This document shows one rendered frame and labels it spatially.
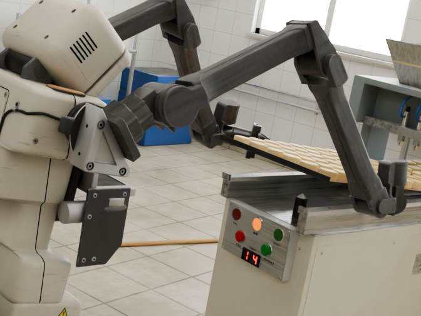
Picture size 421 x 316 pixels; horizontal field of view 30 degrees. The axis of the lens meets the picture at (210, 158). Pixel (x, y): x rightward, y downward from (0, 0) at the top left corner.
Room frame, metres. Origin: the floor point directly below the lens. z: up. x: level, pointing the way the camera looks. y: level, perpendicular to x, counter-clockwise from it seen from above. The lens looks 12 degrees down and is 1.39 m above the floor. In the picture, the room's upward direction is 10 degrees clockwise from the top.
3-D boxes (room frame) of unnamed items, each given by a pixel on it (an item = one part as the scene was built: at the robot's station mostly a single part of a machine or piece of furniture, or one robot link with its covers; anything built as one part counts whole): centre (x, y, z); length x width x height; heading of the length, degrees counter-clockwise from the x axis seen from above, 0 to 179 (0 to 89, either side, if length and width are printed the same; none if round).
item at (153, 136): (6.65, 0.53, 0.10); 0.60 x 0.40 x 0.20; 142
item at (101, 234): (1.55, 0.28, 0.92); 0.28 x 0.16 x 0.22; 43
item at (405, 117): (2.58, -0.61, 1.07); 0.06 x 0.03 x 0.18; 132
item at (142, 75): (6.65, 0.53, 0.50); 0.60 x 0.40 x 0.20; 146
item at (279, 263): (1.96, -0.16, 0.77); 0.24 x 0.04 x 0.14; 42
